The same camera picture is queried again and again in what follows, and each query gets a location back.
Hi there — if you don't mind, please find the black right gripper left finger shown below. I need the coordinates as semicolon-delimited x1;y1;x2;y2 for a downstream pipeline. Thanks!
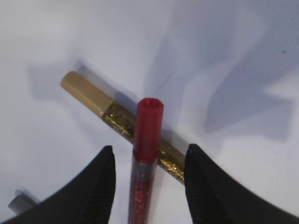
5;146;116;224

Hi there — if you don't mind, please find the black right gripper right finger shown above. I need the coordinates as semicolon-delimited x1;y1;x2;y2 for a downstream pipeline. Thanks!
184;144;299;224

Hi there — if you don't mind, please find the gold glitter pen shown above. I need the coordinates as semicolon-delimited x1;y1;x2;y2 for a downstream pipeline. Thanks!
60;71;185;184

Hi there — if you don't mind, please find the silver glitter pen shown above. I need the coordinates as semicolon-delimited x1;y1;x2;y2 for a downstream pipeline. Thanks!
8;189;39;215

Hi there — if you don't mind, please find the red glitter pen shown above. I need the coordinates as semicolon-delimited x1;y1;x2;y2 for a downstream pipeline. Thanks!
128;98;164;224

